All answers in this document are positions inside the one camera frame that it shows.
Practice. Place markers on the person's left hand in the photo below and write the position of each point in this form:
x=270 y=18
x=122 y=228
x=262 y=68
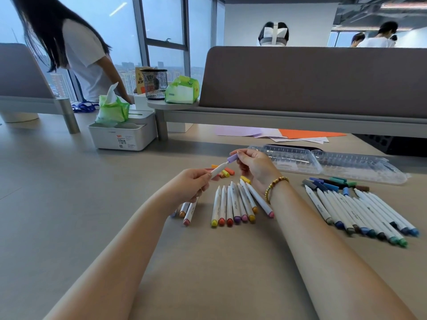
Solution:
x=188 y=186

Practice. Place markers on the person's right hand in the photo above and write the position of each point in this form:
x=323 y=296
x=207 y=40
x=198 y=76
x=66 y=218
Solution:
x=262 y=169

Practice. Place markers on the group of warm-coloured marker caps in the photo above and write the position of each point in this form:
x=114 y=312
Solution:
x=229 y=171

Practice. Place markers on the lilac-ended white marker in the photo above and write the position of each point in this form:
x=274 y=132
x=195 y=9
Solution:
x=219 y=169

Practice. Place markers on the group of warm-coloured white markers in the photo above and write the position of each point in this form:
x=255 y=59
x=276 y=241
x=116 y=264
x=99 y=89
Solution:
x=235 y=204

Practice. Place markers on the clear plastic marker case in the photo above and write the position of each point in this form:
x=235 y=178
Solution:
x=360 y=164

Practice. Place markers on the group of cool-coloured white markers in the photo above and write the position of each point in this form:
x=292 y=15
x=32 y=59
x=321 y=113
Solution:
x=357 y=213

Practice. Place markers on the person's left forearm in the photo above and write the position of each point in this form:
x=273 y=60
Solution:
x=110 y=263

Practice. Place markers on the person's right forearm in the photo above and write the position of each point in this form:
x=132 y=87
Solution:
x=333 y=263

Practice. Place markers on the white desk organizer box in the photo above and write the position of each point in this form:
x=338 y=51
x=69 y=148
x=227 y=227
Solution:
x=120 y=138

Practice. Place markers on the small white box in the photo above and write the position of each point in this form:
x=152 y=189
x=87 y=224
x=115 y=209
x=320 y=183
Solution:
x=141 y=103

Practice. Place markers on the lilac paper sheet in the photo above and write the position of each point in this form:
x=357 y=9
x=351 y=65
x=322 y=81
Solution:
x=237 y=130

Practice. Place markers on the grey desk riser shelf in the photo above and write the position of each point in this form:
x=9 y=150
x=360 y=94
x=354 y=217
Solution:
x=267 y=120
x=33 y=104

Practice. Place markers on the black smartphone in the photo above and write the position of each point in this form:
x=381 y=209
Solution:
x=307 y=148

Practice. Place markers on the orange paper sheet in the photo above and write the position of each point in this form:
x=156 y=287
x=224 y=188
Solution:
x=307 y=133

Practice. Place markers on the papers with orange sheet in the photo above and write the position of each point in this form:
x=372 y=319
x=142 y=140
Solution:
x=313 y=140

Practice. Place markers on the black mesh pen holder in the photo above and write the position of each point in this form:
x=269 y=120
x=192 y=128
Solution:
x=154 y=84

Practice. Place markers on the crumpled green tissue pack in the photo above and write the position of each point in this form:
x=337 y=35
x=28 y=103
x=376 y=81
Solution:
x=113 y=108

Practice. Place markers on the yellow carton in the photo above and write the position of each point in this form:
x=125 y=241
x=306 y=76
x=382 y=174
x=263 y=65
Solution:
x=138 y=79

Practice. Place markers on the linear ceiling light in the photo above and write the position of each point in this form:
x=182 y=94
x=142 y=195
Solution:
x=403 y=5
x=347 y=28

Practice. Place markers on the white cylindrical container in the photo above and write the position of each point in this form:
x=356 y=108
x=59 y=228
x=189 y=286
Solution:
x=18 y=117

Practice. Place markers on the dark window frame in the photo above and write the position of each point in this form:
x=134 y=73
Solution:
x=166 y=43

